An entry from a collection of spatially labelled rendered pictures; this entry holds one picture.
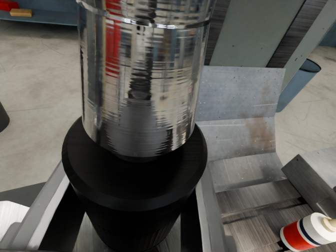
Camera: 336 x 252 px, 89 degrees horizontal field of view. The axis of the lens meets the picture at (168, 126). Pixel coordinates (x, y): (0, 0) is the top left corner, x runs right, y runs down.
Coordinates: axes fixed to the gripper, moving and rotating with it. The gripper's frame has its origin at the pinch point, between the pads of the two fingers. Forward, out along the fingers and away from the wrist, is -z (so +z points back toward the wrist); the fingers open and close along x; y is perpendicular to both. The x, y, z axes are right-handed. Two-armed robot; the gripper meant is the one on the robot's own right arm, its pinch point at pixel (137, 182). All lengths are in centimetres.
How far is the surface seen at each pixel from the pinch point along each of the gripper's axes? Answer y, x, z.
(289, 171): 24.2, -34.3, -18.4
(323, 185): 20.1, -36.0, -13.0
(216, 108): 19.8, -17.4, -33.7
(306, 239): 20.8, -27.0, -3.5
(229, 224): 26.1, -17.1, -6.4
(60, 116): 118, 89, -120
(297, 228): 21.1, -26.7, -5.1
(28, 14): 90, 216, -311
